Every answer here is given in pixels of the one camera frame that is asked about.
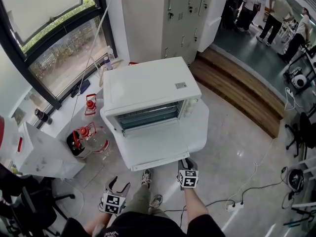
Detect person's right grey sneaker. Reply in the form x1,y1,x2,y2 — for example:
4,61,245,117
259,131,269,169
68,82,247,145
148,194,164,209

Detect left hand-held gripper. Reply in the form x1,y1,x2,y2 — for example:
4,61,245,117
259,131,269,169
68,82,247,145
98,176,131,216

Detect black window frame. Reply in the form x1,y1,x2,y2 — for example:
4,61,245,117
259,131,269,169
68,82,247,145
0,0,118,111

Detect person's left forearm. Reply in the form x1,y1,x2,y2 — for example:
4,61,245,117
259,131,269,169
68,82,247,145
83,210,117,236

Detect grey metal locker cabinet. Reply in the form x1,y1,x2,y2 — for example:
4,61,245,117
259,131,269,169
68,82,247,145
161,0,214,67

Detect purple label bottle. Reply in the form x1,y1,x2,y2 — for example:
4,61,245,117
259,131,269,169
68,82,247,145
104,56,114,71

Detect white toaster oven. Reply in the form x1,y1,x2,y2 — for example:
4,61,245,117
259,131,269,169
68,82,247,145
102,56,202,133

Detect person's grey sneaker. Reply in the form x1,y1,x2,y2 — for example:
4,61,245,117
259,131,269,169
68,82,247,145
141,168,153,186
148,194,164,209

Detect beige rope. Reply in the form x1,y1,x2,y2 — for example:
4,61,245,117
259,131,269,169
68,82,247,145
98,59,124,87

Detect black round device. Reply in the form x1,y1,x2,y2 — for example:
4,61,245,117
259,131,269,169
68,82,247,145
287,167,305,194

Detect person's black shirt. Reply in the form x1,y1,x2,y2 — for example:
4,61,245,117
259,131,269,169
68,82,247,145
60,210,226,237

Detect black office chair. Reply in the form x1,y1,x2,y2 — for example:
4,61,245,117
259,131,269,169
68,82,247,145
0,163,76,237
284,112,316,160

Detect black pouch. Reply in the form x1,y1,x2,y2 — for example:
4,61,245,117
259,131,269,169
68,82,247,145
70,79,91,99

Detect white waste bin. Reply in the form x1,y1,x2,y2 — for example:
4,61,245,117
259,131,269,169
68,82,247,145
66,130,92,159

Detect black floor cable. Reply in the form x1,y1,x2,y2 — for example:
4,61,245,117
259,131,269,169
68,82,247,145
162,166,289,230

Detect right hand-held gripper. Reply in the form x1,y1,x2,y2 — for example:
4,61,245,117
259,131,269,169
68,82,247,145
177,158,200,190

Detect black tumbler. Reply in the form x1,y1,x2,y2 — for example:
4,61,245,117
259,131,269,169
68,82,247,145
34,108,53,126

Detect white rounded stand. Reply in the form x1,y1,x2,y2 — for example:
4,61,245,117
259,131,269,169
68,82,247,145
99,98,210,169

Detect large clear red-capped jug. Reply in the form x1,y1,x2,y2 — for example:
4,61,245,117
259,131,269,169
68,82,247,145
78,122,111,154

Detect wooden steps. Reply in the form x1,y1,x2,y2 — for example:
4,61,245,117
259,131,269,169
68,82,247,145
189,46,286,140

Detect white round device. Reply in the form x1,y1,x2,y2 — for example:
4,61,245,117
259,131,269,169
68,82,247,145
293,74,308,87

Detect white toaster oven door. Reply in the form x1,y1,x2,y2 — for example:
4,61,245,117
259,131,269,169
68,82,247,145
121,118,191,172

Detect person's left grey sneaker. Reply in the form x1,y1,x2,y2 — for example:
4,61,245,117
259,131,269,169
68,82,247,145
141,168,153,186

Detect clear water bottle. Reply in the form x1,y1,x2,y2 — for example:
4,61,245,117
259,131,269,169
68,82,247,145
106,45,116,62

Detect person's right forearm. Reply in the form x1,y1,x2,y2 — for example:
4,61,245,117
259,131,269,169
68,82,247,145
184,187,210,223

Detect white red container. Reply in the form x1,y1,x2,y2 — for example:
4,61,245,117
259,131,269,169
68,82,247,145
0,116,23,158

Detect white foam block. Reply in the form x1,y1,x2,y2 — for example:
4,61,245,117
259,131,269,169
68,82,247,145
197,0,229,53

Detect small red lantern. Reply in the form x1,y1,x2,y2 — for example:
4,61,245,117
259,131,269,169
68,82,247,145
84,93,98,116

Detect person's khaki trousers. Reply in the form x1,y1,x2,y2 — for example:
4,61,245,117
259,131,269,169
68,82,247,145
120,183,169,219

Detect white floor cable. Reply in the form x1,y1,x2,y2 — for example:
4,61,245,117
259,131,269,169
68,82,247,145
229,139,275,202

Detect long white cord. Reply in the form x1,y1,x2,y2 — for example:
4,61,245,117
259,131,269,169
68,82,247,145
68,0,119,133

